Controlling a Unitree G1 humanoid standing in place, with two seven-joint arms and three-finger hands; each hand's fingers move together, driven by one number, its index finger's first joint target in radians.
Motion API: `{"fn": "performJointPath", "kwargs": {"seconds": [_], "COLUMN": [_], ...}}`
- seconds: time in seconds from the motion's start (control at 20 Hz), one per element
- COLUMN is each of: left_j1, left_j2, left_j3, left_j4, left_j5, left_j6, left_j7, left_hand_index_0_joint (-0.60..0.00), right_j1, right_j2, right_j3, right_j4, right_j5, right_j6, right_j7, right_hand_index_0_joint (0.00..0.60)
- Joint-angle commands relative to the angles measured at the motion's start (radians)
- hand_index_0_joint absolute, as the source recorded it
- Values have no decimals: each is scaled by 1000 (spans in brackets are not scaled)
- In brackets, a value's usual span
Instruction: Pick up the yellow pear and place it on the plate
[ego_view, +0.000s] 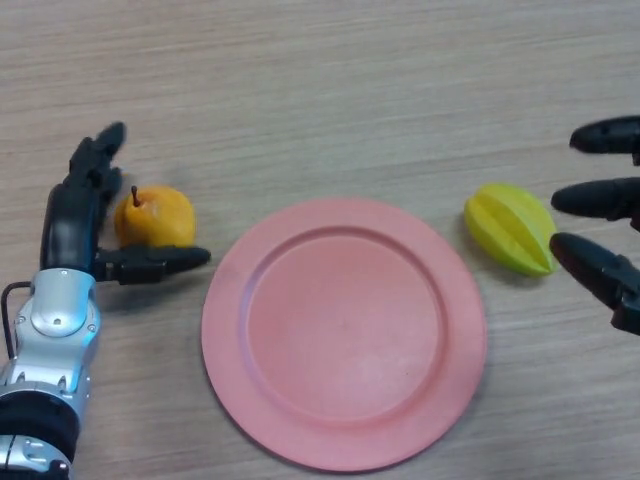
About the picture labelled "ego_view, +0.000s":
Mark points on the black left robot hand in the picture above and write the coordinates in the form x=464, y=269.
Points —
x=70, y=230

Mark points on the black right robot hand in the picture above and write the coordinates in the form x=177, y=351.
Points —
x=600, y=272

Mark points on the yellow pear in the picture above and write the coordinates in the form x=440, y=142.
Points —
x=160, y=220

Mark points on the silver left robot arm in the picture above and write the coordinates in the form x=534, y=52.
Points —
x=55, y=310

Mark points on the pink round plate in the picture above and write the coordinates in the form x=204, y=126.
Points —
x=345, y=340

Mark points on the yellow-green starfruit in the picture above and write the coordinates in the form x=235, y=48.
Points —
x=505, y=225

